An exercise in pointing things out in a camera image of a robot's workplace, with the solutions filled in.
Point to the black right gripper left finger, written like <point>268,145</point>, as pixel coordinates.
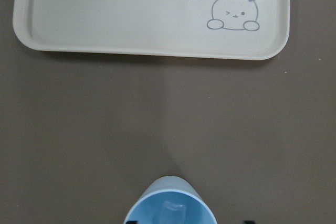
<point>132,222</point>

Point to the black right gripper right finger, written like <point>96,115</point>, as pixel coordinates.
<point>248,222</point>

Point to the clear ice cube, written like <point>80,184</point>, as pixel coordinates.
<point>172,213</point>

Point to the light blue cup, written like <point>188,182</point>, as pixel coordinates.
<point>174,189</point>

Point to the cream rabbit tray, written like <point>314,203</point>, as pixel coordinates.
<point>223,29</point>

